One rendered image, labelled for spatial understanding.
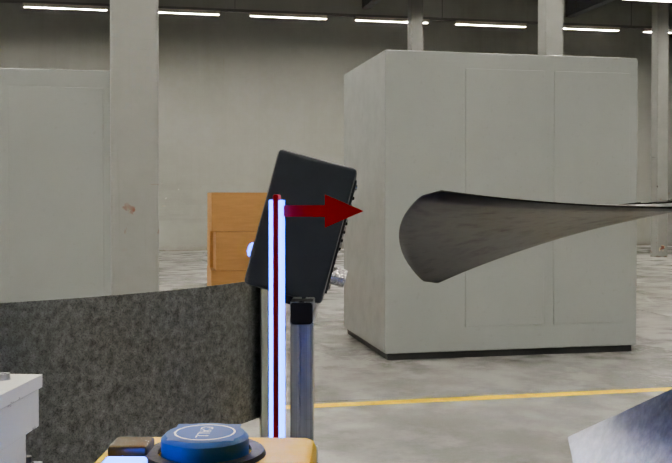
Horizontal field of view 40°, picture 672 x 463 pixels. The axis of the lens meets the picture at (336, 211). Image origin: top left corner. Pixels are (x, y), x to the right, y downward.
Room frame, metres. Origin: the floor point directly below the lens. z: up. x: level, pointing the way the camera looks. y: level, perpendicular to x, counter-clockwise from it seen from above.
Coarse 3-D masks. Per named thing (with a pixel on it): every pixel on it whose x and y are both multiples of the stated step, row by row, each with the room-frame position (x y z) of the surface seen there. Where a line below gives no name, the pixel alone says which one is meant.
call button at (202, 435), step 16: (176, 432) 0.42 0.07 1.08; (192, 432) 0.42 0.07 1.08; (208, 432) 0.42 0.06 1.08; (224, 432) 0.42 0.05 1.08; (240, 432) 0.42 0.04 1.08; (176, 448) 0.41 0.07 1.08; (192, 448) 0.40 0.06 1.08; (208, 448) 0.40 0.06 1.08; (224, 448) 0.41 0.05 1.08; (240, 448) 0.41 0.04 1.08
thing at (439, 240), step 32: (448, 192) 0.57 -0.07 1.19; (416, 224) 0.64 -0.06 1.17; (448, 224) 0.65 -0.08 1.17; (480, 224) 0.65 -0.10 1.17; (512, 224) 0.66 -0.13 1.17; (544, 224) 0.68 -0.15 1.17; (576, 224) 0.70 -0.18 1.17; (608, 224) 0.72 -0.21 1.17; (416, 256) 0.72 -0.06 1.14; (448, 256) 0.74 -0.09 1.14; (480, 256) 0.75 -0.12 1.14
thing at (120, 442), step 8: (120, 440) 0.42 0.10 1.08; (128, 440) 0.42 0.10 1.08; (136, 440) 0.42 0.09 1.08; (144, 440) 0.42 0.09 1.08; (152, 440) 0.43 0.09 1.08; (112, 448) 0.41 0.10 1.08; (120, 448) 0.41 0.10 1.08; (128, 448) 0.41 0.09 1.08; (136, 448) 0.41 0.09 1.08; (144, 448) 0.41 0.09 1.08; (120, 456) 0.41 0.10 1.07; (128, 456) 0.41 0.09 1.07; (136, 456) 0.41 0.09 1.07; (144, 456) 0.41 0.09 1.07
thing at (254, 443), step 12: (156, 444) 0.43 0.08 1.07; (252, 444) 0.43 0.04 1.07; (264, 444) 0.44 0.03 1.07; (276, 444) 0.44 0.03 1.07; (288, 444) 0.44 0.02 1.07; (300, 444) 0.44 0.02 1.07; (312, 444) 0.44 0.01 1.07; (156, 456) 0.41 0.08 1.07; (252, 456) 0.41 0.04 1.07; (264, 456) 0.42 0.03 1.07; (276, 456) 0.42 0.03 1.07; (288, 456) 0.42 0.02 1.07; (300, 456) 0.42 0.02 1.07; (312, 456) 0.43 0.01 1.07
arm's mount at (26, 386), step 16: (0, 384) 0.82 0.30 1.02; (16, 384) 0.82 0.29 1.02; (32, 384) 0.85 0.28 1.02; (0, 400) 0.78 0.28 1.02; (16, 400) 0.81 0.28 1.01; (32, 400) 0.85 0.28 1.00; (0, 416) 0.78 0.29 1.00; (16, 416) 0.82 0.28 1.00; (32, 416) 0.85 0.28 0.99; (0, 432) 0.78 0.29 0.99; (16, 432) 0.82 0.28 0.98; (0, 448) 0.78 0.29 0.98; (16, 448) 0.82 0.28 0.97
